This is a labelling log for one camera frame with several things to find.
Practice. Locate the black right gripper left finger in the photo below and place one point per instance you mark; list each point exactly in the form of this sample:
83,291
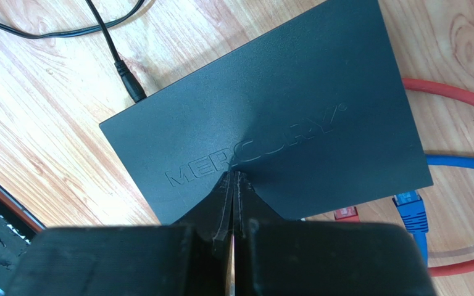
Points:
187,257

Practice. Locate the black Mercury network switch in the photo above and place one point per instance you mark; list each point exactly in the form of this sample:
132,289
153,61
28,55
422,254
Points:
314,112

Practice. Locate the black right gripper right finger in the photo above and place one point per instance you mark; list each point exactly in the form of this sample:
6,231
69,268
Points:
274,256

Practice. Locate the black power adapter with cord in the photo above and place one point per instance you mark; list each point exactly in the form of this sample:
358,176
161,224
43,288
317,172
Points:
130,82

